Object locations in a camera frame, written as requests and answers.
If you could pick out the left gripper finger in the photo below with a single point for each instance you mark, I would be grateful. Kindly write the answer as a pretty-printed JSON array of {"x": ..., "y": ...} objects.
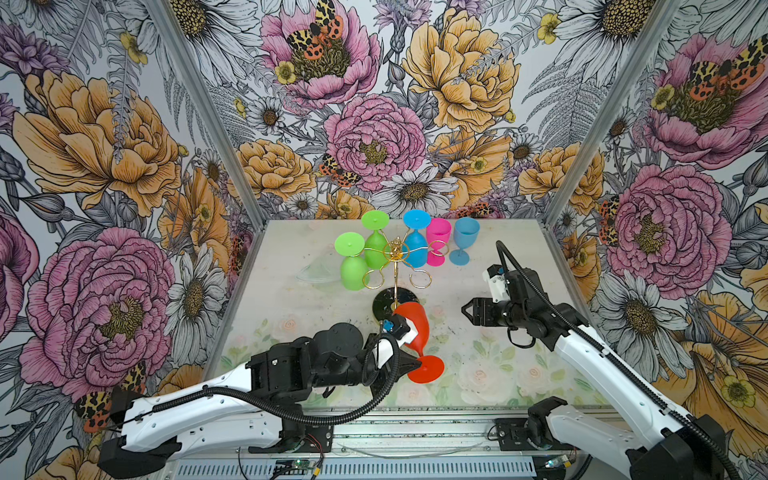
[
  {"x": 402, "y": 369},
  {"x": 405, "y": 358}
]

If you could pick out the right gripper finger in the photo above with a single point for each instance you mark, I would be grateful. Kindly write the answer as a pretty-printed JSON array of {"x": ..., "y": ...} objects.
[
  {"x": 479, "y": 304},
  {"x": 479, "y": 319}
]

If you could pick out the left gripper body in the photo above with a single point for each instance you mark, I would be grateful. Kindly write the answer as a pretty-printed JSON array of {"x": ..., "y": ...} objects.
[{"x": 377, "y": 377}]

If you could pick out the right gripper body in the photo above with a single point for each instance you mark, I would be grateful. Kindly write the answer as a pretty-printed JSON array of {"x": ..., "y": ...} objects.
[{"x": 510, "y": 314}]

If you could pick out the red wine glass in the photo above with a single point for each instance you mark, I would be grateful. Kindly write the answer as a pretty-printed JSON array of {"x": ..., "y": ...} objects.
[{"x": 432, "y": 367}]

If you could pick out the light blue wine glass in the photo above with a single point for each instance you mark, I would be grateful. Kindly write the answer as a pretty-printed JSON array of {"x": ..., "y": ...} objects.
[{"x": 465, "y": 233}]

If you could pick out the pink wine glass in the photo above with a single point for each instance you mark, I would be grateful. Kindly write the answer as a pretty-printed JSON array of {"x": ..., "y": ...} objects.
[{"x": 438, "y": 235}]

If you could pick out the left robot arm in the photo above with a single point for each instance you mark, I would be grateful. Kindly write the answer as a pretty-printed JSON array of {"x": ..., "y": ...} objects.
[{"x": 258, "y": 403}]

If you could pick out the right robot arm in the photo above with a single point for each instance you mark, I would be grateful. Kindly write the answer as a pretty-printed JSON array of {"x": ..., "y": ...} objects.
[{"x": 662, "y": 440}]

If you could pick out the gold wine glass rack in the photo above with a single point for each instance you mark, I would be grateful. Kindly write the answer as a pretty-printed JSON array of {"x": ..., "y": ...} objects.
[{"x": 397, "y": 282}]

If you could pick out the back blue wine glass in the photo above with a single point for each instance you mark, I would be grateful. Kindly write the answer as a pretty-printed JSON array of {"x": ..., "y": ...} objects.
[{"x": 417, "y": 246}]

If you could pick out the front green wine glass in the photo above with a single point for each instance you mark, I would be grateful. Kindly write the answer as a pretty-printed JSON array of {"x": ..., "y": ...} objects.
[{"x": 350, "y": 246}]

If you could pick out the green wine glass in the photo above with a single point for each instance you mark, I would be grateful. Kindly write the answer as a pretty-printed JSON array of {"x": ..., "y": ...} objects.
[
  {"x": 350, "y": 246},
  {"x": 376, "y": 243}
]

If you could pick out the back green wine glass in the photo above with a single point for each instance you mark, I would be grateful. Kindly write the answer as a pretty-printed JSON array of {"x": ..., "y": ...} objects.
[{"x": 376, "y": 243}]

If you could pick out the small green circuit board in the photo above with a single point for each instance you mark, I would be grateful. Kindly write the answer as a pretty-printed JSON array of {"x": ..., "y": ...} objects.
[{"x": 294, "y": 467}]

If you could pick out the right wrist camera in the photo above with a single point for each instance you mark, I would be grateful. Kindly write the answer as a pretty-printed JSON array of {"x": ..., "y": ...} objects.
[{"x": 496, "y": 281}]

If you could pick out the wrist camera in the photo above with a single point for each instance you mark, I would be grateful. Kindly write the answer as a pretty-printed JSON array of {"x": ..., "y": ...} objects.
[
  {"x": 396, "y": 332},
  {"x": 496, "y": 281}
]

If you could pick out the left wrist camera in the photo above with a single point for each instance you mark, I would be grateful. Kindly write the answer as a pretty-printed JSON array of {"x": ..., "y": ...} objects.
[{"x": 396, "y": 332}]

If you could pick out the aluminium front rail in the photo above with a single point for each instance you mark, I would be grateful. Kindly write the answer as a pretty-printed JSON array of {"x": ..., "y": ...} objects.
[{"x": 406, "y": 445}]

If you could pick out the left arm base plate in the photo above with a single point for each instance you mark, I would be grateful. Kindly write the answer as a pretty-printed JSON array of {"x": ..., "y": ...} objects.
[{"x": 299, "y": 438}]

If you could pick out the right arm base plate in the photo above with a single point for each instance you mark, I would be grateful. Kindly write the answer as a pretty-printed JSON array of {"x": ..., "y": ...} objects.
[{"x": 513, "y": 434}]

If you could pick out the right aluminium corner post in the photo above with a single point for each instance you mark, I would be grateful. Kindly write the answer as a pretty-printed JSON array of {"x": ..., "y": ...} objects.
[{"x": 647, "y": 44}]

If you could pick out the aluminium corner post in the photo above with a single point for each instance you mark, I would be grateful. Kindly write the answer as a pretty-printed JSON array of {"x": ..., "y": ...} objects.
[
  {"x": 172, "y": 36},
  {"x": 647, "y": 44}
]

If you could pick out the left aluminium corner post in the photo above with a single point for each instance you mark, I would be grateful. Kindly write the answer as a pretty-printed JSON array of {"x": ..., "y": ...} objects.
[{"x": 172, "y": 36}]

